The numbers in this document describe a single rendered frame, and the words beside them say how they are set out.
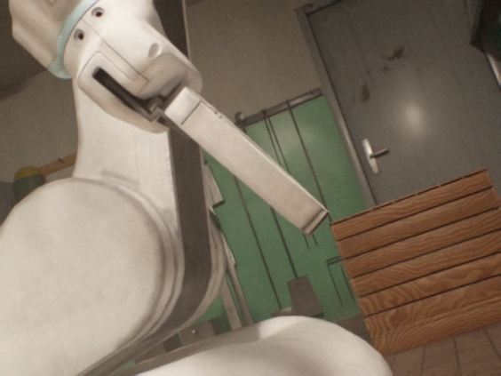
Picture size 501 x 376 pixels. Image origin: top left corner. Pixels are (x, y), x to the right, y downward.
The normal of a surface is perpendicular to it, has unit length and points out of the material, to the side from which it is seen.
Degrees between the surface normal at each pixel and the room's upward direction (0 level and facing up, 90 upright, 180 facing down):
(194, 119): 98
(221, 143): 103
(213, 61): 90
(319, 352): 48
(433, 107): 90
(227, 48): 90
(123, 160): 90
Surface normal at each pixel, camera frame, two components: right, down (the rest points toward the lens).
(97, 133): -0.35, -0.05
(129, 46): -0.12, -0.18
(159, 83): 0.72, 0.66
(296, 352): 0.30, -0.91
